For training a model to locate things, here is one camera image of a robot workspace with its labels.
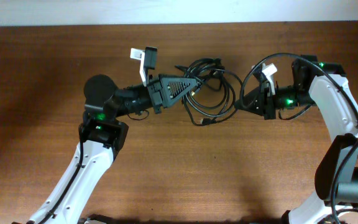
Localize black usb cables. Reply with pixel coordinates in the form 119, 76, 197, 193
175, 57, 245, 127

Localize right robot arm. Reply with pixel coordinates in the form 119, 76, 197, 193
235, 54, 358, 223

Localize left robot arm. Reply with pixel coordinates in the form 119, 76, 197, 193
28, 75, 198, 223

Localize right camera black cable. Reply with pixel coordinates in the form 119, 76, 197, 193
239, 52, 358, 224

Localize camera black cable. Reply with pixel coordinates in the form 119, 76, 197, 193
37, 114, 90, 224
239, 52, 358, 224

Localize left camera black cable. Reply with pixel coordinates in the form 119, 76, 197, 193
37, 114, 90, 224

